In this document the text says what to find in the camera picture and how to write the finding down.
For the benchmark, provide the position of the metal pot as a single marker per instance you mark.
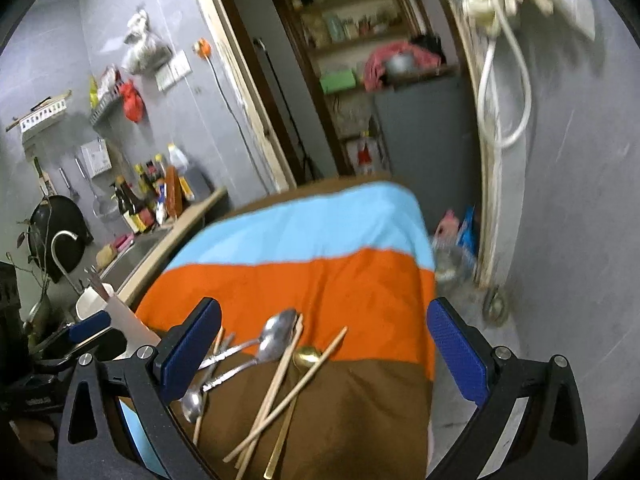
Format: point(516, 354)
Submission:
point(400, 65)

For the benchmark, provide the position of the white plastic wall rack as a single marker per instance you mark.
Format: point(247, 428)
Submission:
point(42, 114)

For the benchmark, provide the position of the teal thermos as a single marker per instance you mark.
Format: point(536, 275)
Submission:
point(333, 29)

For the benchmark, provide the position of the wooden shelf unit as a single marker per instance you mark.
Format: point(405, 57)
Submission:
point(320, 52)

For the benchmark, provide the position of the large oil jug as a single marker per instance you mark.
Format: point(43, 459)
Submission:
point(197, 182)

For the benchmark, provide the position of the yellow label sauce bottle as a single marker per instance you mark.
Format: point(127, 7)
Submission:
point(142, 180)

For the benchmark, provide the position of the hanging mesh strainer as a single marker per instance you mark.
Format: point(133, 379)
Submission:
point(100, 206)

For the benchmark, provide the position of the red white snack packets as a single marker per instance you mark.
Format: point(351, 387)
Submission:
point(109, 82)

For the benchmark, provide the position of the white hanging box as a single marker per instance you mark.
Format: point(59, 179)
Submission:
point(95, 159)

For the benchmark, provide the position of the gold spoon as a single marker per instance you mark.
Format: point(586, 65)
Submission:
point(305, 357)

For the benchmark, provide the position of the worn door frame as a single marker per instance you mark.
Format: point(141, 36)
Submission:
point(247, 85)

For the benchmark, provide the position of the white sack red figure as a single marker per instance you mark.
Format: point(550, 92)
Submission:
point(365, 152)

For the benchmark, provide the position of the white utensil holder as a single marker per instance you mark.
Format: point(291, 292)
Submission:
point(125, 320)

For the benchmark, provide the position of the yellow snack packet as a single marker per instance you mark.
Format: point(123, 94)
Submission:
point(93, 91)

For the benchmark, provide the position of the dry twig plant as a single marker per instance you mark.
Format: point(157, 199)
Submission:
point(20, 236)

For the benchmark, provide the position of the clear plastic bottle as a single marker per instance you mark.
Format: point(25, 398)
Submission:
point(450, 260)

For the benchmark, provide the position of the orange plug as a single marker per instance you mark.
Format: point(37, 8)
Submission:
point(202, 49)

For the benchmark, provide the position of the small silver spoon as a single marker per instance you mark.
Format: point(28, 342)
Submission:
point(191, 407)

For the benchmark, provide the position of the hanging kitchen knife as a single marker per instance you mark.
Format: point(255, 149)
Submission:
point(40, 175)

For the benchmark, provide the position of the grey wall shelf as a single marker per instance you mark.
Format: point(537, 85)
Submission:
point(102, 112)

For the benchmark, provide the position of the steel sink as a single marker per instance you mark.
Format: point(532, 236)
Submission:
point(135, 257)

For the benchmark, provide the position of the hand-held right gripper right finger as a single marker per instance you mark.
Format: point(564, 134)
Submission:
point(457, 352)

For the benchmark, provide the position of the red spice packet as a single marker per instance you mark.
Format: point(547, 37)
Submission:
point(172, 195)

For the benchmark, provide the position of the pink packet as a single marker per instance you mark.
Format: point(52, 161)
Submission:
point(447, 224)

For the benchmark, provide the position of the blue orange brown striped cloth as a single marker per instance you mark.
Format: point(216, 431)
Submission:
point(325, 285)

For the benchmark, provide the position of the pink cloth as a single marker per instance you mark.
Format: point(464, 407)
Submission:
point(375, 67)

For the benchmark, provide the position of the black wok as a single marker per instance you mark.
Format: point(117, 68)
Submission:
point(50, 225)

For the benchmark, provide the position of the curved steel faucet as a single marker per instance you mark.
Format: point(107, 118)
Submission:
point(52, 255)

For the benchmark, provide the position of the large dark sauce bottle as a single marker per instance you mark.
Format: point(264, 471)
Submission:
point(127, 207)

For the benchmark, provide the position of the black bag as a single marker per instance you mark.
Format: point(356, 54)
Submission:
point(430, 46)

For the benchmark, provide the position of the hanging metal spatula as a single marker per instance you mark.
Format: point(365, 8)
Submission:
point(64, 177)

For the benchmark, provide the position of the wooden chopstick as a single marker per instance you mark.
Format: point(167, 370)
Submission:
point(276, 380)
point(325, 351)
point(219, 341)

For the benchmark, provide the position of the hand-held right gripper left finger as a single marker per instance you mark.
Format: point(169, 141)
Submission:
point(192, 347)

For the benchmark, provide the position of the white wall socket plate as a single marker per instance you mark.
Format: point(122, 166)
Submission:
point(172, 72)

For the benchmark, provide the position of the red plastic bag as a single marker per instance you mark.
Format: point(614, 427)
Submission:
point(132, 102)

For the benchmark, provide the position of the green box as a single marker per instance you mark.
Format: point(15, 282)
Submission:
point(337, 81)

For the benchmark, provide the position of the pink scrubber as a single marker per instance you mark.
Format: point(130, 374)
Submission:
point(123, 243)

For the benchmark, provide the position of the large silver spoon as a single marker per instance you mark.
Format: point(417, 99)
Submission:
point(280, 327)

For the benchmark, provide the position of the clear hanging plastic bag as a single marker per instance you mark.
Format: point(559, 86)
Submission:
point(142, 52)

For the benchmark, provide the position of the yellow sponge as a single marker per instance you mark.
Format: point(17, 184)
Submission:
point(105, 257)

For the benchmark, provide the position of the grey fridge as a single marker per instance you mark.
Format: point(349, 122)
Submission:
point(425, 135)

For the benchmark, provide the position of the blue white packet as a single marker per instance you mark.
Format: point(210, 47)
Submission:
point(160, 207)

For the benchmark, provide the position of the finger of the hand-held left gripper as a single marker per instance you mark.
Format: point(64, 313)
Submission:
point(90, 327)

